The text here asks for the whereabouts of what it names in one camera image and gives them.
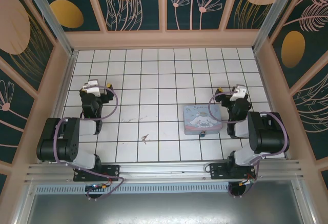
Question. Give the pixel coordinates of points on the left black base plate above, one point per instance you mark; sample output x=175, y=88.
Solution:
x=112, y=171

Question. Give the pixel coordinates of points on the aluminium mounting rail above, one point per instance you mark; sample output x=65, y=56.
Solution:
x=164, y=170

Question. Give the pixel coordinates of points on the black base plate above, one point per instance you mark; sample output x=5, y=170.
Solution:
x=217, y=171
x=112, y=171

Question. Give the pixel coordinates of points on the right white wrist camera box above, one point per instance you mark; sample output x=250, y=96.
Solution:
x=238, y=92

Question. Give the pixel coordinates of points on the blue cartoon tin box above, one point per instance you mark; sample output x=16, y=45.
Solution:
x=202, y=119

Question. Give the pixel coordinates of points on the small metal key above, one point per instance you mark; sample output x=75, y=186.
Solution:
x=144, y=138

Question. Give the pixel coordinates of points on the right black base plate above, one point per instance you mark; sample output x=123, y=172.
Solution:
x=217, y=171

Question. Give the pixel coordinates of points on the left black-and-white robot arm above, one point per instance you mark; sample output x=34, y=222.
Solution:
x=87, y=126

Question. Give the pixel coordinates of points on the grey aluminium side rail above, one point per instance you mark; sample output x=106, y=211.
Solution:
x=66, y=80

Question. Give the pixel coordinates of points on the right black-and-white robot arm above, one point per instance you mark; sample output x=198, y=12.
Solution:
x=266, y=131

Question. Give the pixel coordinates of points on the aluminium frame post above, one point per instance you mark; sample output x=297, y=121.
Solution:
x=48, y=19
x=273, y=16

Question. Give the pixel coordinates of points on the grey sheet metal panel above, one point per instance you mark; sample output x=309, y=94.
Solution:
x=164, y=208

